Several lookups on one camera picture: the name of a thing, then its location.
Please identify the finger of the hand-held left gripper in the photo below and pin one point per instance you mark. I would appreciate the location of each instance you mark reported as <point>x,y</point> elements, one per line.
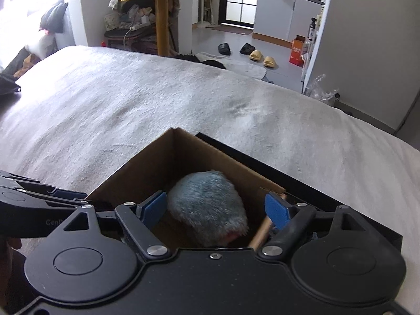
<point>32,193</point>

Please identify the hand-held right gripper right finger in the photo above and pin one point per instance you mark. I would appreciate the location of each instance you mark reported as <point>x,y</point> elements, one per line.
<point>275,211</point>

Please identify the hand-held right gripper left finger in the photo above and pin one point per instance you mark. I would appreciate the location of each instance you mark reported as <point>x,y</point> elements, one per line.
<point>155,204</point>

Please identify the grey fluffy plush toy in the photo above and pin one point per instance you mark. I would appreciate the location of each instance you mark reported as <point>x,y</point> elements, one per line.
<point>206,200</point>

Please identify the brown cardboard box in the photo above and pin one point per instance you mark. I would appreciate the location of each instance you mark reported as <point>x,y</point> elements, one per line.
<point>193,157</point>

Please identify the black tray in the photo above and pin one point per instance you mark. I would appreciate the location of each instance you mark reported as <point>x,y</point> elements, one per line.
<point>361,226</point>

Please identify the wooden stick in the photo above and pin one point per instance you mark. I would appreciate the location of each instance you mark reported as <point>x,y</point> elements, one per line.
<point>259,233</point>

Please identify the dark clothing pile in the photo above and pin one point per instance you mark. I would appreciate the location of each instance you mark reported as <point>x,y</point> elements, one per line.
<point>19,64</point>

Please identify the clear plastic bag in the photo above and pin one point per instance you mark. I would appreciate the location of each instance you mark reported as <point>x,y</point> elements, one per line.
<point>321,88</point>

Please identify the white floor towel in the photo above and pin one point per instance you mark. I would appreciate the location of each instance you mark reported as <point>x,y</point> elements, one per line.
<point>239,67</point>

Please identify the white pillow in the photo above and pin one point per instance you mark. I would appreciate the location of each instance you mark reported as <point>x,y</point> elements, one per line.
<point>41,44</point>

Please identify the tan slipper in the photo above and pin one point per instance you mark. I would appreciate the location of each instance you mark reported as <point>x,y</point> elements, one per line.
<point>256,55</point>
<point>270,61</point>

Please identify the orange cardboard carton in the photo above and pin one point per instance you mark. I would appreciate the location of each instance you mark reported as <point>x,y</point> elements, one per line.
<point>297,51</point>

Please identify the white shelf with bottles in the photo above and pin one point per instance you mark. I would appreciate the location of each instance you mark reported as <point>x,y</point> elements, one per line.
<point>311,39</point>

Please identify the dark pillow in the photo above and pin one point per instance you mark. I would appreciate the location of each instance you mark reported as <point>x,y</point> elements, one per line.
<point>54,16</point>

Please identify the brown door mat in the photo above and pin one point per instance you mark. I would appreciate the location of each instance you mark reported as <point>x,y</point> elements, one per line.
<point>231,30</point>

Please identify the yellow round table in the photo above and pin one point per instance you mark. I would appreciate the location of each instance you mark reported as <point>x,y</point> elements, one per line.
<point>162,13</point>

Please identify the white kitchen cabinet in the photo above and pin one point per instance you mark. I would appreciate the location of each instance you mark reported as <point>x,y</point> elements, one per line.
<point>279,13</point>

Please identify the white fan stand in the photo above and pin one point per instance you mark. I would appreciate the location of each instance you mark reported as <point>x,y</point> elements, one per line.
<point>204,10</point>

